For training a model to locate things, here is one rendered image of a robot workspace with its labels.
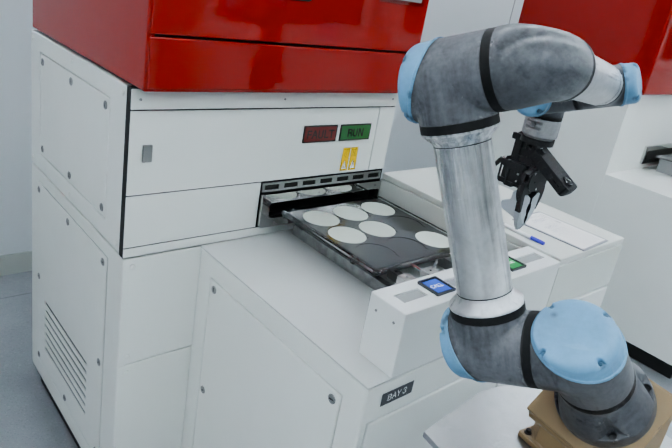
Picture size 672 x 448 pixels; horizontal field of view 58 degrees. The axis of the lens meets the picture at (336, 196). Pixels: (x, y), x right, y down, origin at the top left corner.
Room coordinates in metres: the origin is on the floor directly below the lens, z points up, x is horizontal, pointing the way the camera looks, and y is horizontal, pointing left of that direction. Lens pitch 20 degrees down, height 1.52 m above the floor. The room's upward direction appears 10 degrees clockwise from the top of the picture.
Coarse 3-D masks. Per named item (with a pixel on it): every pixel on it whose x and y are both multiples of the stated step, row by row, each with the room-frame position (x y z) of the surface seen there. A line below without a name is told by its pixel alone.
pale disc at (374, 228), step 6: (366, 222) 1.54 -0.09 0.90; (372, 222) 1.55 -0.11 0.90; (378, 222) 1.56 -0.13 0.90; (360, 228) 1.49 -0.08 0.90; (366, 228) 1.50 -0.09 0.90; (372, 228) 1.51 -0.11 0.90; (378, 228) 1.51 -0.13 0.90; (384, 228) 1.52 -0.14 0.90; (390, 228) 1.53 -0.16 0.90; (372, 234) 1.47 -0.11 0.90; (378, 234) 1.47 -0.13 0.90; (384, 234) 1.48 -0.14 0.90; (390, 234) 1.49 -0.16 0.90
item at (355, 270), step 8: (296, 232) 1.54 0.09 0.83; (304, 232) 1.52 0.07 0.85; (304, 240) 1.52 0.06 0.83; (312, 240) 1.49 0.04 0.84; (320, 248) 1.47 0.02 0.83; (328, 248) 1.45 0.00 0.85; (328, 256) 1.44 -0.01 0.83; (336, 256) 1.42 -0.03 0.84; (344, 256) 1.41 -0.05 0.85; (344, 264) 1.40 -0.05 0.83; (352, 264) 1.38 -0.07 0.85; (352, 272) 1.38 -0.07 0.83; (360, 272) 1.36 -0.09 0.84; (368, 272) 1.35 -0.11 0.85; (360, 280) 1.35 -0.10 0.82; (368, 280) 1.33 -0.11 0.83; (376, 280) 1.32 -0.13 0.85; (384, 280) 1.32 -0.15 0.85; (376, 288) 1.31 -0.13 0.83
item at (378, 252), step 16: (320, 208) 1.58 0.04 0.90; (352, 224) 1.51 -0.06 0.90; (400, 224) 1.57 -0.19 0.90; (416, 224) 1.59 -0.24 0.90; (336, 240) 1.39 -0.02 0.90; (368, 240) 1.42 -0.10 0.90; (384, 240) 1.44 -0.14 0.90; (400, 240) 1.46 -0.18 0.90; (416, 240) 1.48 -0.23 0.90; (368, 256) 1.33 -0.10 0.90; (384, 256) 1.35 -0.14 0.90; (400, 256) 1.36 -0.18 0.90; (416, 256) 1.38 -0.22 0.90
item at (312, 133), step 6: (336, 126) 1.66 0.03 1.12; (306, 132) 1.58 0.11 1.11; (312, 132) 1.60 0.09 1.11; (318, 132) 1.61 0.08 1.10; (324, 132) 1.63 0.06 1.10; (330, 132) 1.64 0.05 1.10; (306, 138) 1.59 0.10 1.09; (312, 138) 1.60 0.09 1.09; (318, 138) 1.61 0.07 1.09; (324, 138) 1.63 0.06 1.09; (330, 138) 1.65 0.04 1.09
